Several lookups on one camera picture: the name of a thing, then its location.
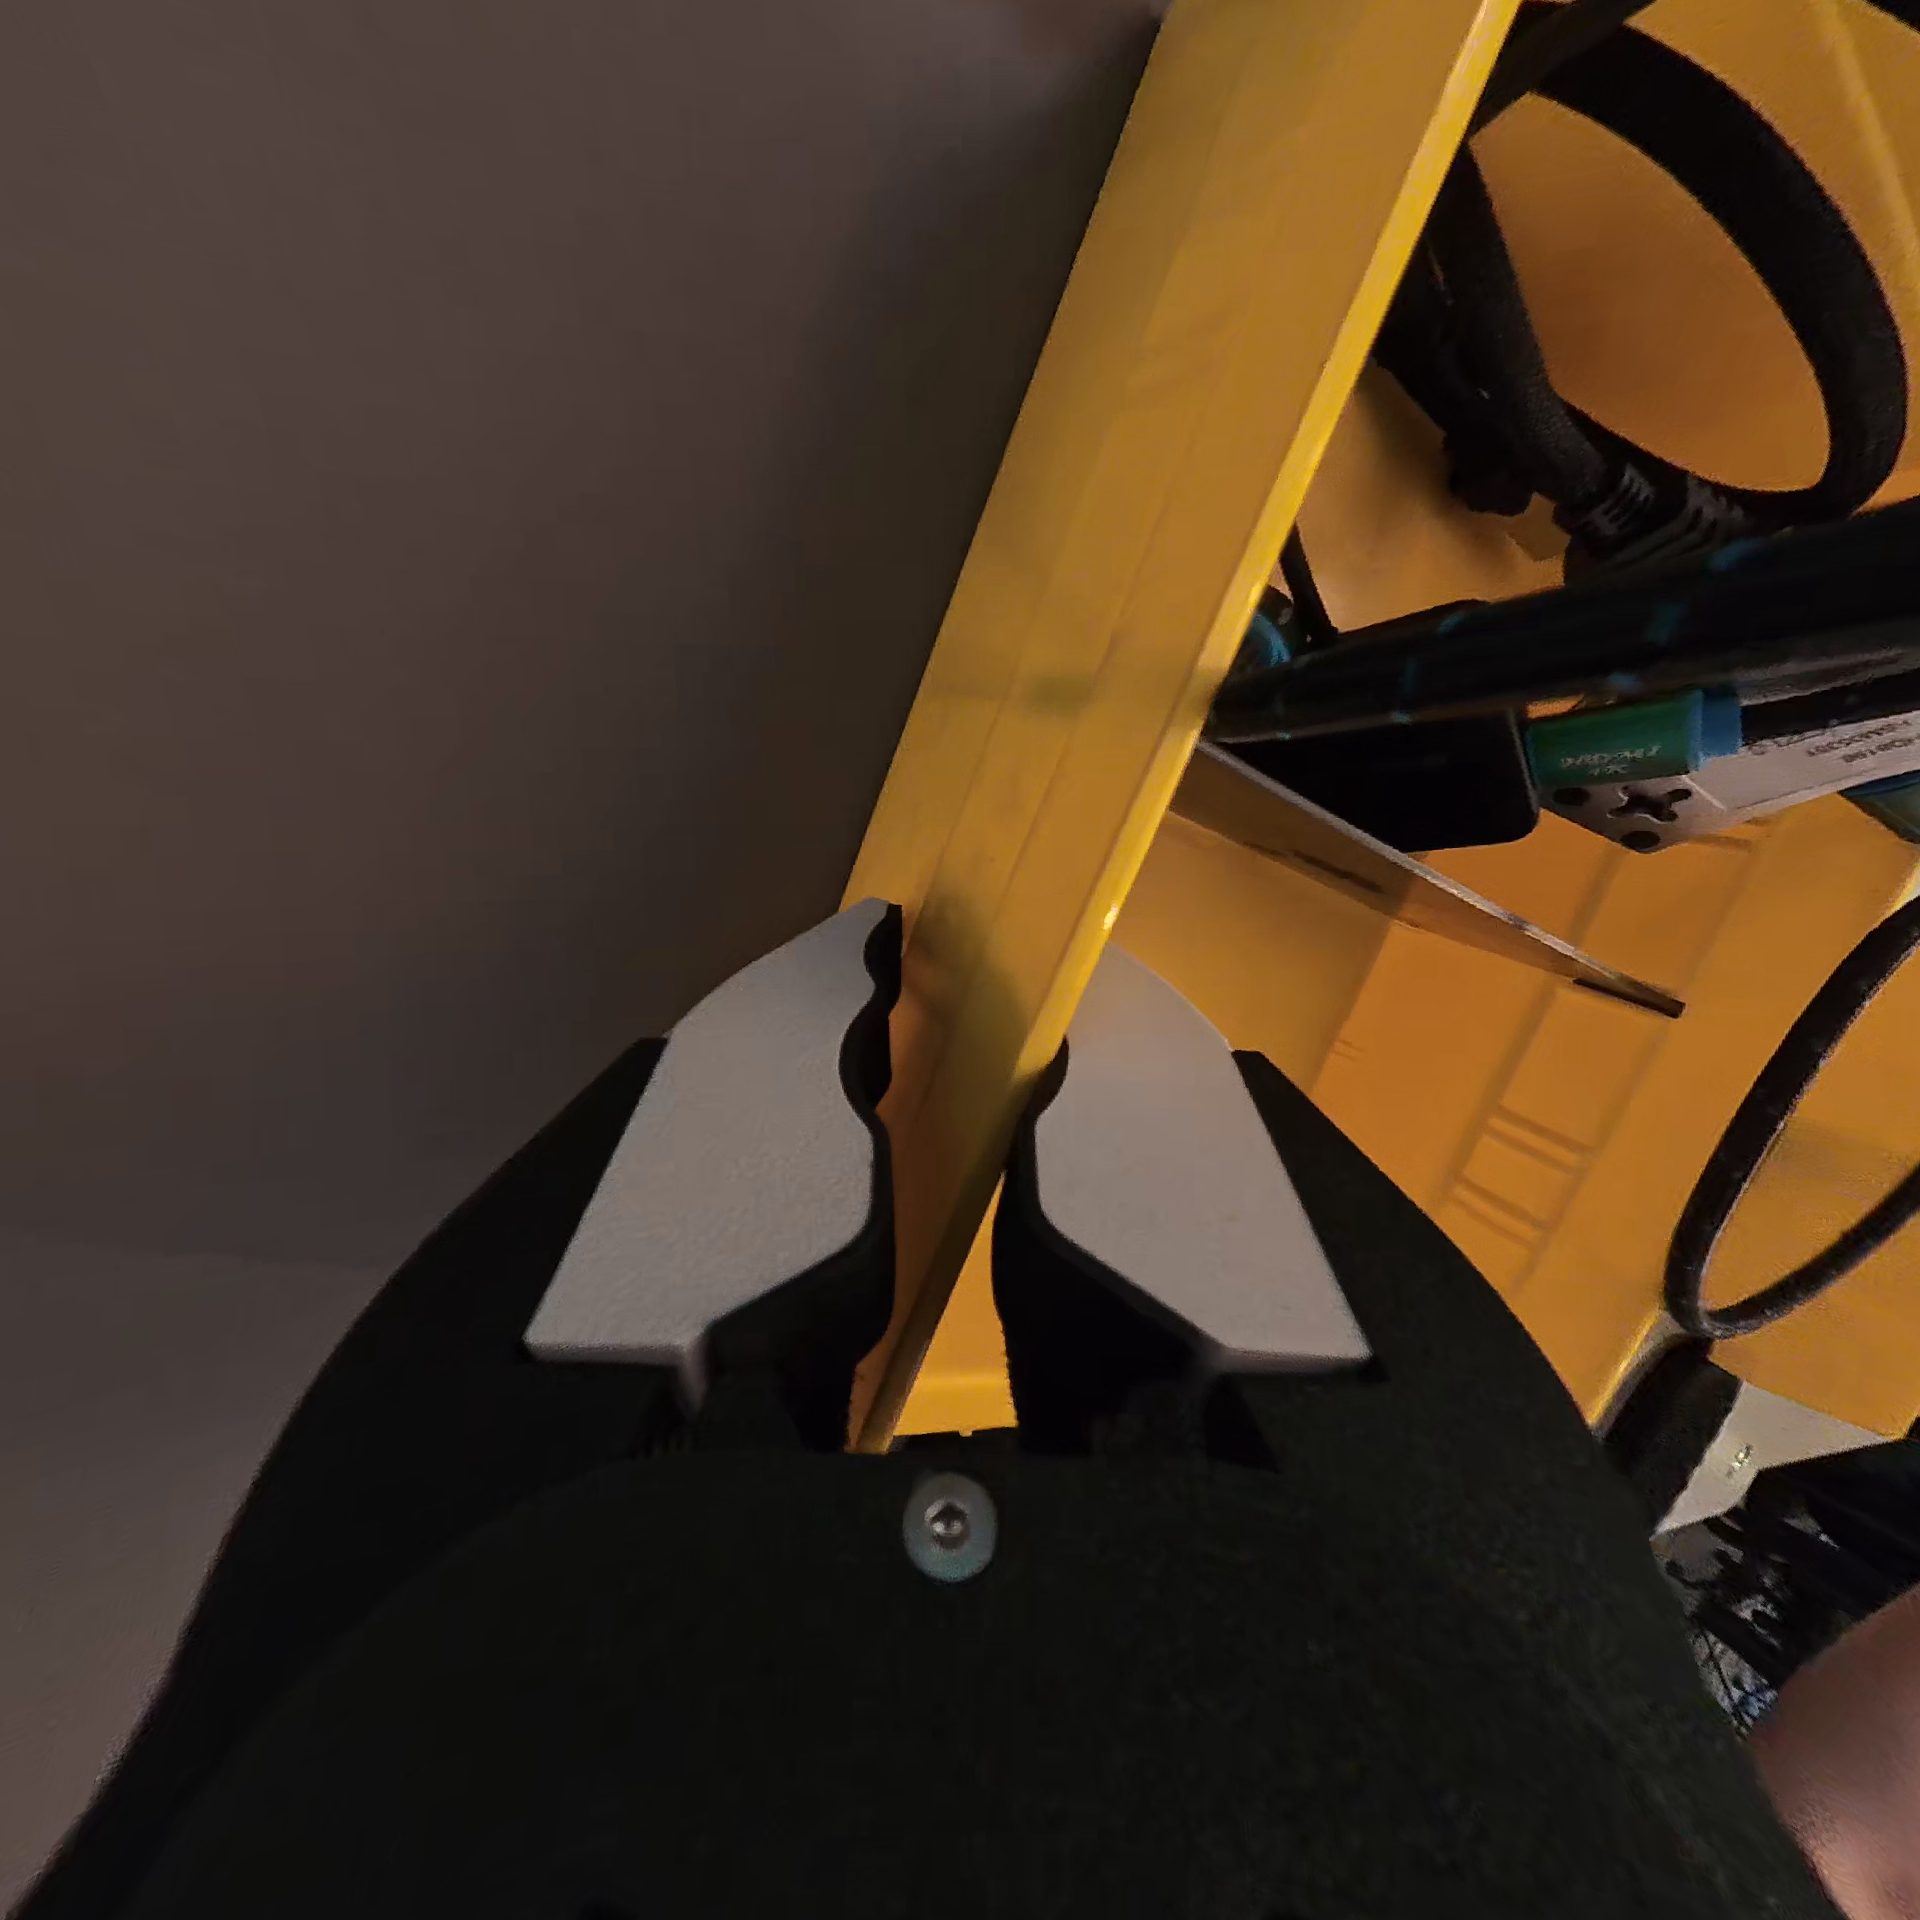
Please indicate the pale block with screw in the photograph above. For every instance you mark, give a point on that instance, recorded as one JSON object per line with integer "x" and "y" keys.
{"x": 1756, "y": 1455}

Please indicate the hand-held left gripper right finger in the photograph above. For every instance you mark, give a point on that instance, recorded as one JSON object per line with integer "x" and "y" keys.
{"x": 1184, "y": 1184}

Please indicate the black bin divider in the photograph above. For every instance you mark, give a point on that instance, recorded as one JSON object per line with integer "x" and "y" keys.
{"x": 1501, "y": 646}

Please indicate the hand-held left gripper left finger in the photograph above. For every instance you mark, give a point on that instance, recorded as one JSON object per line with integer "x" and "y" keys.
{"x": 722, "y": 1154}

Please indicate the yellow plastic bin with divider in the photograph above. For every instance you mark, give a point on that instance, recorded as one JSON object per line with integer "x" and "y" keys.
{"x": 1142, "y": 451}

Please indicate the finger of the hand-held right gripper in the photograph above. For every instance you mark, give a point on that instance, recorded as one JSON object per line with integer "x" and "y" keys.
{"x": 1350, "y": 862}
{"x": 1815, "y": 773}

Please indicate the person's right forearm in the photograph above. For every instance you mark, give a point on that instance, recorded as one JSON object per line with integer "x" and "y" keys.
{"x": 1861, "y": 1770}

